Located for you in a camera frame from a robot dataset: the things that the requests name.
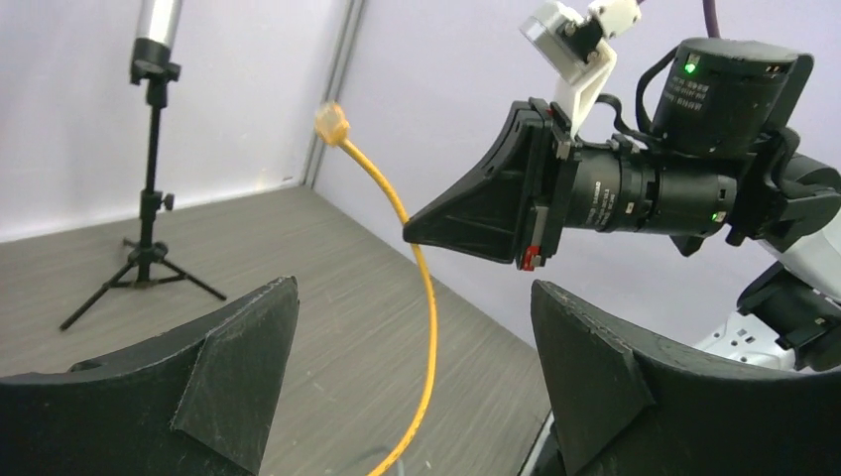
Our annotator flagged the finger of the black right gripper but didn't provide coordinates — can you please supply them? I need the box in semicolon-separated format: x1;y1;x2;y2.
403;104;533;264

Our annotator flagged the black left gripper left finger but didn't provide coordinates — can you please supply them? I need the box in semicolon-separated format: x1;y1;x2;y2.
1;277;300;475

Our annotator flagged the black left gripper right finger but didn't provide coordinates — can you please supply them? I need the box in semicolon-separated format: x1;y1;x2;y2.
531;280;840;475

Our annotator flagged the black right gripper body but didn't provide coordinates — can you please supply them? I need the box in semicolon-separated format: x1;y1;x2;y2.
522;98;737;271

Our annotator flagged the yellow ethernet cable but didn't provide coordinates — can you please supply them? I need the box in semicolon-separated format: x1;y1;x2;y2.
313;101;440;476

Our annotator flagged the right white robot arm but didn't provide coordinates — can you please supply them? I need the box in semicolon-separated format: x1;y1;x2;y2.
403;38;840;372

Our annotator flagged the black tripod with silver pole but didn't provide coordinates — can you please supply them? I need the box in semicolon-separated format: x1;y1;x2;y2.
60;0;227;331

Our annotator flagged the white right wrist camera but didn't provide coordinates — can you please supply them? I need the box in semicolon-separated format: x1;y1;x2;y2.
520;0;642;136

